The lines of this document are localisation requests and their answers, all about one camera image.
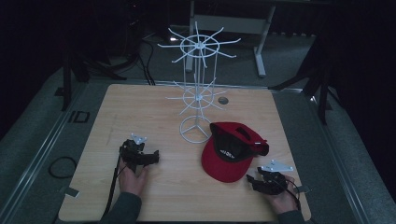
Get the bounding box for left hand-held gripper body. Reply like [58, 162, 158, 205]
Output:
[119, 133, 149, 173]

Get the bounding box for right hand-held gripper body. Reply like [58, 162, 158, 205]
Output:
[258, 159, 295, 196]

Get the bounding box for person's right hand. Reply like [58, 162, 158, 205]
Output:
[266, 175, 301, 216]

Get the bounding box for person's left hand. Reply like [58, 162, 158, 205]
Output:
[118, 163, 149, 197]

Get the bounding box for grey tape piece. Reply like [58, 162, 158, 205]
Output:
[64, 186, 80, 199]
[293, 185, 313, 194]

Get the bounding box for red baseball cap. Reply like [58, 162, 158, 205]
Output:
[200, 121, 270, 184]

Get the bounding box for black metal stand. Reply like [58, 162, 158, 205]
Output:
[54, 36, 128, 112]
[268, 31, 344, 126]

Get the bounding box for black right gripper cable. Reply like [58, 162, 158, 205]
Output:
[276, 176, 303, 213]

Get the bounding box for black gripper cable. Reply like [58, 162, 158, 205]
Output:
[276, 176, 303, 213]
[103, 147, 128, 219]

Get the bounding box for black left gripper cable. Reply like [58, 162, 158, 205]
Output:
[103, 147, 128, 219]

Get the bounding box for white wire display rack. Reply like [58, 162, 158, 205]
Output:
[157, 21, 242, 145]

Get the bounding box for black cable loop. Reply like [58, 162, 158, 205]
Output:
[48, 156, 78, 180]

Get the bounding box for black floor cables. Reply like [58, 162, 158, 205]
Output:
[135, 38, 157, 87]

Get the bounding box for white metal desk frame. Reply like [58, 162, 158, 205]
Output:
[184, 0, 277, 78]

